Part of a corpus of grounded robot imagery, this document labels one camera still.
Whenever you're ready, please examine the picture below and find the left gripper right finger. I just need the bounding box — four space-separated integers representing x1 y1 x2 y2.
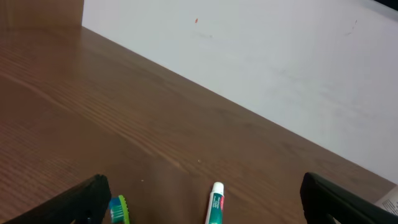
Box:
300 172 397 224

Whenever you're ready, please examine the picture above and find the green white wipes packet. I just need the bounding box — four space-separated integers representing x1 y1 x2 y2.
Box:
375 185 398 216

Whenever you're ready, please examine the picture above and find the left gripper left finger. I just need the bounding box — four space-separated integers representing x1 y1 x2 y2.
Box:
6 174 111 224

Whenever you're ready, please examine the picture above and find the teal toothpaste tube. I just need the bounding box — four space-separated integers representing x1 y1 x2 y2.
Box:
205 182 224 224

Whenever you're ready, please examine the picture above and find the green blue toothbrush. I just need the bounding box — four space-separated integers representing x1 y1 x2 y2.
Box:
109 195 131 224

